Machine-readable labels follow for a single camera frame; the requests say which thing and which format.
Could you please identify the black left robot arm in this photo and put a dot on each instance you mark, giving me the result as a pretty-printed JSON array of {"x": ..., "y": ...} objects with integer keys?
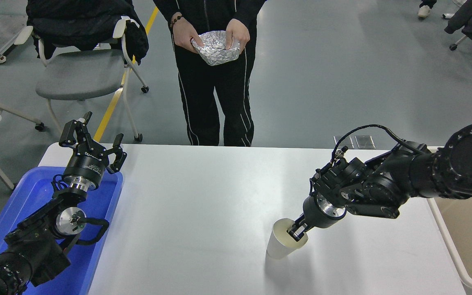
[{"x": 35, "y": 246}]

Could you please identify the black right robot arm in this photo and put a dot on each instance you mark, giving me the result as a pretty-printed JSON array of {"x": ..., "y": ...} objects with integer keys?
[{"x": 424, "y": 172}]

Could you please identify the metal floor plate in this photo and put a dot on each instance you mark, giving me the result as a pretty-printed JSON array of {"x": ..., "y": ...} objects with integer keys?
[
  {"x": 365, "y": 141},
  {"x": 346, "y": 143}
]

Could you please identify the person's left hand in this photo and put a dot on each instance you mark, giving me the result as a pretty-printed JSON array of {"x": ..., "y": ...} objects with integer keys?
[{"x": 238, "y": 35}]

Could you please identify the grey seat wheeled chair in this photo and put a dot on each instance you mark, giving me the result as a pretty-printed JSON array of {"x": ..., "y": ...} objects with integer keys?
[{"x": 80, "y": 76}]

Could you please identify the foil tray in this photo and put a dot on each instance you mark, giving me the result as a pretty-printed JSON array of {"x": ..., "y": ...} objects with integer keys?
[{"x": 215, "y": 49}]

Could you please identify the blue plastic tray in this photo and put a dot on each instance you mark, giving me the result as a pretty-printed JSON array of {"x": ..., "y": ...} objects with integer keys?
[{"x": 27, "y": 192}]

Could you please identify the white paper cup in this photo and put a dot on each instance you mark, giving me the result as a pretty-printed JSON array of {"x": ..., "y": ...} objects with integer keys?
[{"x": 279, "y": 241}]

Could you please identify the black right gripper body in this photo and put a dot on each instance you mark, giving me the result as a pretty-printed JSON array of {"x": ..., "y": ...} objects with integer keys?
[{"x": 316, "y": 215}]

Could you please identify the black jacket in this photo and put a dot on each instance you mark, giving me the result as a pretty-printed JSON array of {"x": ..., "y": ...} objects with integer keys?
[{"x": 80, "y": 20}]

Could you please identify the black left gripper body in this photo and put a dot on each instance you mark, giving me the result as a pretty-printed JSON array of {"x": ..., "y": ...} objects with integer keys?
[{"x": 85, "y": 167}]

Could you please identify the person's right hand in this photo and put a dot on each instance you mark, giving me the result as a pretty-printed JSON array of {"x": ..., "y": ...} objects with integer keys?
[{"x": 184, "y": 35}]

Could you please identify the person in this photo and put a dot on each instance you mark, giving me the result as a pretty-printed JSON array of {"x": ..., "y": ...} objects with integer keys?
[
  {"x": 424, "y": 10},
  {"x": 211, "y": 102}
]

